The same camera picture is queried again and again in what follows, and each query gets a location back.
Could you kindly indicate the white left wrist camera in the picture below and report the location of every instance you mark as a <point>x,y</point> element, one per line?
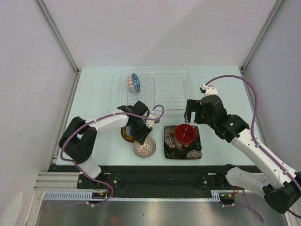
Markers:
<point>152,119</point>

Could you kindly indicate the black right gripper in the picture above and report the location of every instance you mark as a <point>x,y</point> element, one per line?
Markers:
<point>193,105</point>

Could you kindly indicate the red lacquer cup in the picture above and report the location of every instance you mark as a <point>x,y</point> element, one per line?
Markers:
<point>185,134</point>

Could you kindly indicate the light blue plastic cup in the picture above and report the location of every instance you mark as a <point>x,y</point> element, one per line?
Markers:
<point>128,131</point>

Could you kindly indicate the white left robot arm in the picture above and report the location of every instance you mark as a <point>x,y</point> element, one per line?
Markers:
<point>79,138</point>

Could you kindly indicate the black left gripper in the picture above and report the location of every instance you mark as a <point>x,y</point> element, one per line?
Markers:
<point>140,137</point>

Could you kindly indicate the blue patterned bowl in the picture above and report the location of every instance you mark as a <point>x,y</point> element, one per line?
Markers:
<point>136,82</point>

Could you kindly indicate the brown patterned bowl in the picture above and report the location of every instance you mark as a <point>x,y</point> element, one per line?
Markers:
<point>145,150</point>

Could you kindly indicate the aluminium frame rail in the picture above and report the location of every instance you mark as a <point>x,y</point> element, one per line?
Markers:
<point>56,181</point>

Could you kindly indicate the black floral square plate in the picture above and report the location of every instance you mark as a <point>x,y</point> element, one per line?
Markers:
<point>175,150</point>

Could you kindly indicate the white slotted cable duct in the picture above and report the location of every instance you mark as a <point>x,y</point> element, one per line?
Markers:
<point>98,196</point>

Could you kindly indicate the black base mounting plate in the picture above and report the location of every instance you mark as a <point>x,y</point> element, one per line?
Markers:
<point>165,180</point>

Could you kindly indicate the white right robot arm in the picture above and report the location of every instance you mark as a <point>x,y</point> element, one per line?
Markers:
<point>280,186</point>

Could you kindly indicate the yellow round saucer plate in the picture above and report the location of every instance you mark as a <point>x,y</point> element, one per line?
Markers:
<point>126,136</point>

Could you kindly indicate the white wire dish rack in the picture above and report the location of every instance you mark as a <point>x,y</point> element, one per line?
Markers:
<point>170,87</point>

